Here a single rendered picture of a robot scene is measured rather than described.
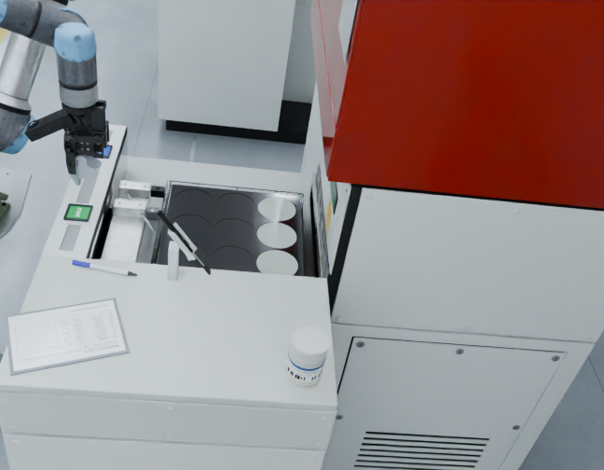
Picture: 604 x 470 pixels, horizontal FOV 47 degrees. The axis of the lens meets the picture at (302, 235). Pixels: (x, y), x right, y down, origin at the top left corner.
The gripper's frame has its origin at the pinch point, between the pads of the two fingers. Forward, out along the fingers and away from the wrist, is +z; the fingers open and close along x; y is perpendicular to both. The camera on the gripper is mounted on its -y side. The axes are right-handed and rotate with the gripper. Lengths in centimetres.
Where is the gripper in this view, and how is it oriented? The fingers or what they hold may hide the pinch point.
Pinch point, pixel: (75, 179)
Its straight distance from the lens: 163.6
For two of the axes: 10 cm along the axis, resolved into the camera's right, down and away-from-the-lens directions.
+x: -0.5, -6.4, 7.7
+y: 9.9, 0.8, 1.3
